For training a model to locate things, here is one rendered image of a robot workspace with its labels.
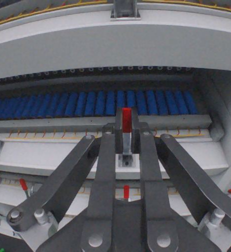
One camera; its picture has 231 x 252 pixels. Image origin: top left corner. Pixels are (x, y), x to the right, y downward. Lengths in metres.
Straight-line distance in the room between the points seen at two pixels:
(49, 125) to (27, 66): 0.13
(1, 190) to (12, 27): 0.47
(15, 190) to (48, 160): 0.28
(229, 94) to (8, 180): 0.62
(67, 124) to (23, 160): 0.11
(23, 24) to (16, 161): 0.23
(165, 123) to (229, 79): 0.14
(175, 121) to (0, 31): 0.30
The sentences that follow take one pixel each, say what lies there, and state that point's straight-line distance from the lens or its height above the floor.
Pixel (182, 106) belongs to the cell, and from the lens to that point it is 0.31.
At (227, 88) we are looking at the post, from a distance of 0.31.
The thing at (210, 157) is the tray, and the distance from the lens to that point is 0.29.
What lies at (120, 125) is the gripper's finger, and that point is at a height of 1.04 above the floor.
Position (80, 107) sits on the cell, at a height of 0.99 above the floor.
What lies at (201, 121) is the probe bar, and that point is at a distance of 0.29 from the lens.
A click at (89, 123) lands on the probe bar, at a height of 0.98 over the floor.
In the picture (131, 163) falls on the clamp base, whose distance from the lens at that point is 0.24.
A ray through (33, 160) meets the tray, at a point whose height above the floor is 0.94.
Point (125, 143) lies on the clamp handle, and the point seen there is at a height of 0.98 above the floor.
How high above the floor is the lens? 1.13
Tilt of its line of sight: 36 degrees down
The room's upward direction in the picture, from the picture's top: 3 degrees counter-clockwise
